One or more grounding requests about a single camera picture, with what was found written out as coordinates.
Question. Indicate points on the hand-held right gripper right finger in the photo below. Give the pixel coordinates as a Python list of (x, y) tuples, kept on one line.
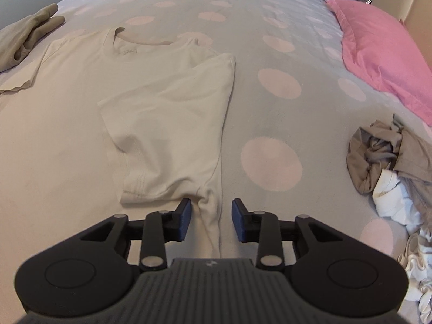
[(238, 221)]

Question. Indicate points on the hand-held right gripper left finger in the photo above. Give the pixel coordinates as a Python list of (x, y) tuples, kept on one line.
[(185, 219)]

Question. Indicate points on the cream t-shirt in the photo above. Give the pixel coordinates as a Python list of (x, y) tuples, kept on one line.
[(84, 135)]

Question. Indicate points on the taupe garment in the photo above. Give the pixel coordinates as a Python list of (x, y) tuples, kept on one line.
[(364, 172)]

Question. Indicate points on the white textured garment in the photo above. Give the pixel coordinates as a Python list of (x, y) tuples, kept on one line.
[(416, 266)]

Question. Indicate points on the khaki garment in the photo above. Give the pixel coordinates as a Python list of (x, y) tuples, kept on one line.
[(23, 37)]

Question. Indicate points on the grey pink-dotted bed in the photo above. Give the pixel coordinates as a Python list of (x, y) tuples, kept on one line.
[(270, 125)]

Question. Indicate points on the pink pillow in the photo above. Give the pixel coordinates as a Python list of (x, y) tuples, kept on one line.
[(381, 50)]

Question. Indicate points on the beige padded headboard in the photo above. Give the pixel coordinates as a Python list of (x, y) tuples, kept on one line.
[(416, 13)]

